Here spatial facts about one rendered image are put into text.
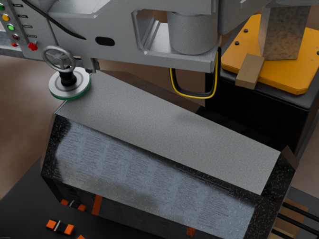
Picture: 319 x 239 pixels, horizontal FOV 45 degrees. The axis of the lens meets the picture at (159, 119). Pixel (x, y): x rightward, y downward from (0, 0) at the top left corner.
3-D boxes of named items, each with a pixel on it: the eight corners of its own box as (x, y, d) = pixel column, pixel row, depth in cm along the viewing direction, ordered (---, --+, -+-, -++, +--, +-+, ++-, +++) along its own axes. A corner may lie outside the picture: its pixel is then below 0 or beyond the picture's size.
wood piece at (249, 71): (246, 59, 211) (247, 53, 207) (264, 63, 208) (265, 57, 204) (234, 85, 200) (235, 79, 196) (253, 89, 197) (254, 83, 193)
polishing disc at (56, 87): (98, 76, 199) (98, 74, 198) (71, 104, 189) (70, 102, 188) (68, 62, 207) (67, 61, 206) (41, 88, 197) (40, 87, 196)
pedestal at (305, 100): (238, 84, 304) (246, 6, 246) (321, 114, 279) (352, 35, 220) (198, 144, 273) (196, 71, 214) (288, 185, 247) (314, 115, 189)
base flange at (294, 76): (253, 17, 238) (254, 10, 235) (333, 40, 220) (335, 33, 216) (217, 67, 215) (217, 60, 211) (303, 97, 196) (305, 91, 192)
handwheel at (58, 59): (87, 60, 169) (78, 33, 157) (78, 76, 164) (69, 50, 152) (56, 56, 173) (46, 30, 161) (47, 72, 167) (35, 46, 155)
